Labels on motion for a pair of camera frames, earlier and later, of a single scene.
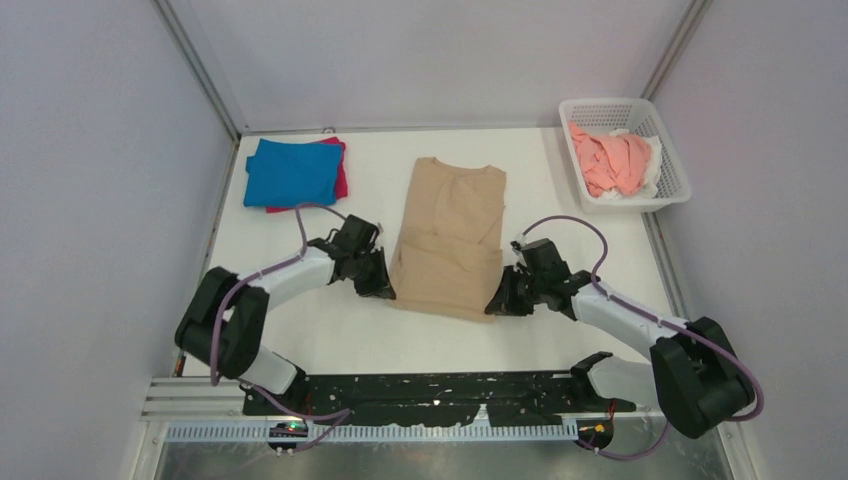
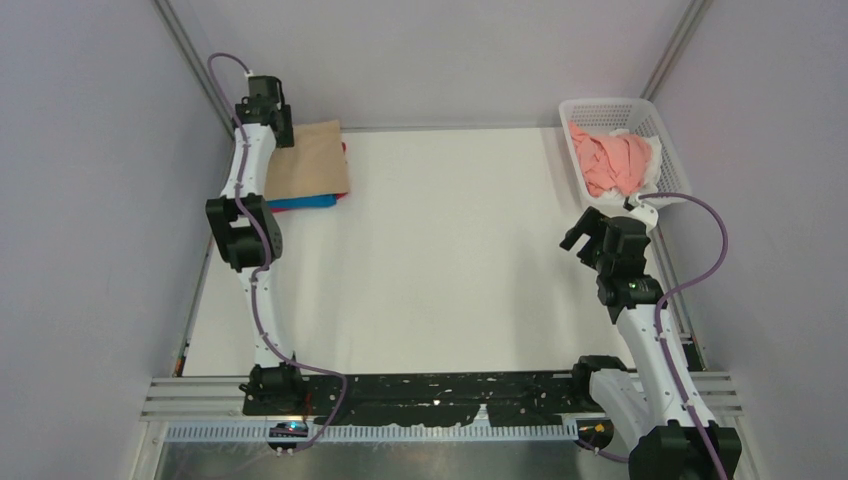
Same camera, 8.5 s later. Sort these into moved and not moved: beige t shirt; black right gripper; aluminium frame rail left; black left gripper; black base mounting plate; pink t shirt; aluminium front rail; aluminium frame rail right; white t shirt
Moved: black right gripper; black left gripper; beige t shirt
Not moved: aluminium frame rail left; white t shirt; pink t shirt; aluminium front rail; aluminium frame rail right; black base mounting plate
